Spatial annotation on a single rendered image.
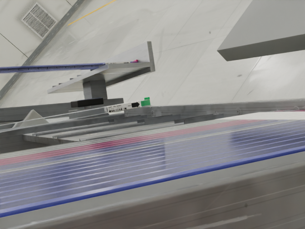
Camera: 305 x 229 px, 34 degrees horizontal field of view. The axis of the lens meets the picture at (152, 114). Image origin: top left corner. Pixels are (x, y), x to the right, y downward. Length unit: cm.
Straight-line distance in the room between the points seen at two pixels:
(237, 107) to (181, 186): 44
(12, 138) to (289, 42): 54
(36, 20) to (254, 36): 770
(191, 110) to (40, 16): 803
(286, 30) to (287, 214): 80
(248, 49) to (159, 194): 92
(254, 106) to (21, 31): 806
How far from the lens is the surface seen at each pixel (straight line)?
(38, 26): 866
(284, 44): 102
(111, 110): 82
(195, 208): 20
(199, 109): 70
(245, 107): 62
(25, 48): 856
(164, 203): 19
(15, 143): 87
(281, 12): 109
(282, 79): 216
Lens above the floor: 102
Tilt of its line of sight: 21 degrees down
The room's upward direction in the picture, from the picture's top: 47 degrees counter-clockwise
